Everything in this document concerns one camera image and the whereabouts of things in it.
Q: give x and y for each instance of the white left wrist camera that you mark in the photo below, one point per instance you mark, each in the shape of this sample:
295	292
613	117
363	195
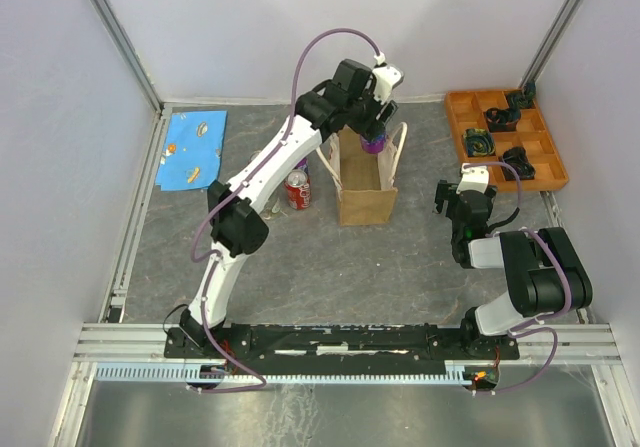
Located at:
387	78

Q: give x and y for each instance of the aluminium frame rail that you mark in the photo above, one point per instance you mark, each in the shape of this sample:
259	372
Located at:
588	344
113	305

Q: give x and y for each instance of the aluminium frame post right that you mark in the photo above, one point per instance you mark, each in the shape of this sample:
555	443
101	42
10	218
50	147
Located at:
550	40

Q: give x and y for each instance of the red soda can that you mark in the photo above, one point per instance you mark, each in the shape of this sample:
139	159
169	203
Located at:
298	191

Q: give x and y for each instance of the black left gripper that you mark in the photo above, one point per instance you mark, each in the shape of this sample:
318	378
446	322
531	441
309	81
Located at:
374	127

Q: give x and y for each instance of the blue green rolled sock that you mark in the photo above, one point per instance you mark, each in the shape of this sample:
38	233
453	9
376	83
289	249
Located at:
478	143

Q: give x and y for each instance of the black rolled sock upper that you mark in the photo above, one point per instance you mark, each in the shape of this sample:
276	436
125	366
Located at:
505	120

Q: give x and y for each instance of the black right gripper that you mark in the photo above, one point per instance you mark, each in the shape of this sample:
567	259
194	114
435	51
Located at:
444	191

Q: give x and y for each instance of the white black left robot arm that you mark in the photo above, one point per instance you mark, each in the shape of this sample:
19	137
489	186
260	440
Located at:
357	97

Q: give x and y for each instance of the blue cartoon print cloth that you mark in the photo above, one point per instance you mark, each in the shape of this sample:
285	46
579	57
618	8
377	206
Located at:
191	156

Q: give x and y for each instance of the orange wooden compartment tray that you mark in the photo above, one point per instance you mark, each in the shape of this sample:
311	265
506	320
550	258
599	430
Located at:
465	110

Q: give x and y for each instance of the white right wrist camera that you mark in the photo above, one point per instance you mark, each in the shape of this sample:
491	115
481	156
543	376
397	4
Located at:
474	177

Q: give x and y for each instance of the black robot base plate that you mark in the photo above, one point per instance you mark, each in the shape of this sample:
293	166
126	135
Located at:
289	351

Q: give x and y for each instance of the aluminium frame rail left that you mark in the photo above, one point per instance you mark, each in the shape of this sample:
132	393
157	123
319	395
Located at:
113	305

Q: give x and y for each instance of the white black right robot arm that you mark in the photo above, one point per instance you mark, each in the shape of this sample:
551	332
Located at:
544	276

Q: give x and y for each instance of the purple soda can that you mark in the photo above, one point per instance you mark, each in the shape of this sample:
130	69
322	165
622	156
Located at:
303	166
373	146

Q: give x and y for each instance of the aluminium frame rail front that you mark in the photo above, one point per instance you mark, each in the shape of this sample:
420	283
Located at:
588	344

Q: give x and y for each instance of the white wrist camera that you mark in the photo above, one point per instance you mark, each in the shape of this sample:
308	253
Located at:
474	177
387	78

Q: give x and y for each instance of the dark rolled sock top corner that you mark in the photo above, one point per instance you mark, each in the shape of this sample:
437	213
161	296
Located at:
529	90

